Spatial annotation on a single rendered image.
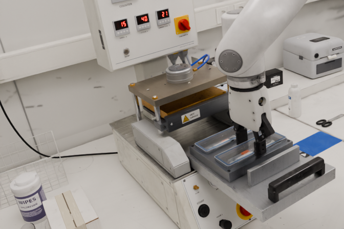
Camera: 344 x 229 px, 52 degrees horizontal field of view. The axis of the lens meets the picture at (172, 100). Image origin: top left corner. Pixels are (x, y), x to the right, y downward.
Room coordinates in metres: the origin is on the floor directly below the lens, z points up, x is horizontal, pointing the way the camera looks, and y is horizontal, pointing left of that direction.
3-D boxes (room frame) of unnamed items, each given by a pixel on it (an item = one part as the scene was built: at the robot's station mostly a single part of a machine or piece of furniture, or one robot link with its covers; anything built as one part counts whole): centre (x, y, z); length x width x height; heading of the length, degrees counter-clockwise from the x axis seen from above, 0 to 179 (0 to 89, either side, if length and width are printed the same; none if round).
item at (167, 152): (0.88, 0.06, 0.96); 0.25 x 0.05 x 0.07; 27
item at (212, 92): (1.00, -0.04, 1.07); 0.22 x 0.17 x 0.10; 117
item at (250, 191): (0.73, -0.17, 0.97); 0.30 x 0.22 x 0.08; 27
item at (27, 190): (0.93, 0.49, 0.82); 0.09 x 0.09 x 0.15
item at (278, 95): (1.58, -0.46, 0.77); 0.84 x 0.30 x 0.04; 113
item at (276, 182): (0.60, -0.23, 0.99); 0.15 x 0.02 x 0.04; 117
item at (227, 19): (0.73, -0.17, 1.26); 0.09 x 0.08 x 0.13; 153
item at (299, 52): (1.70, -0.74, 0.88); 0.25 x 0.20 x 0.17; 17
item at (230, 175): (0.77, -0.15, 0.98); 0.20 x 0.17 x 0.03; 117
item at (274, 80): (1.59, -0.50, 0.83); 0.09 x 0.06 x 0.07; 108
